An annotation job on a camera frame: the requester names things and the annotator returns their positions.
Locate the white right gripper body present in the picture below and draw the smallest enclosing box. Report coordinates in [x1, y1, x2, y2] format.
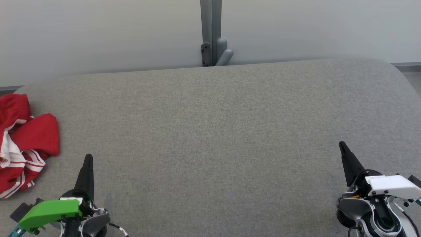
[349, 171, 421, 200]

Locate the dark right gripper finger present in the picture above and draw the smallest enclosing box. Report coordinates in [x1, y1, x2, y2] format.
[339, 142, 365, 187]

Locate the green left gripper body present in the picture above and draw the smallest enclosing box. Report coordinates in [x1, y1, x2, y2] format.
[19, 190, 99, 234]

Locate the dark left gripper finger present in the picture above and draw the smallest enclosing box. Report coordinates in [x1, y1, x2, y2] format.
[74, 154, 95, 201]

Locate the red white jersey shirt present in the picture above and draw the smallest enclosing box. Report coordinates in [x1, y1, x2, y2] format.
[0, 114, 60, 199]

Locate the grey fabric sofa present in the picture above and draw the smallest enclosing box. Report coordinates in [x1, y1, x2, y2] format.
[0, 59, 421, 237]

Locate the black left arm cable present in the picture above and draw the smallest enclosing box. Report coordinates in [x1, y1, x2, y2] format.
[108, 223, 129, 237]

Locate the grey metal post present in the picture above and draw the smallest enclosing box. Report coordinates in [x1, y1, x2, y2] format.
[200, 0, 234, 67]

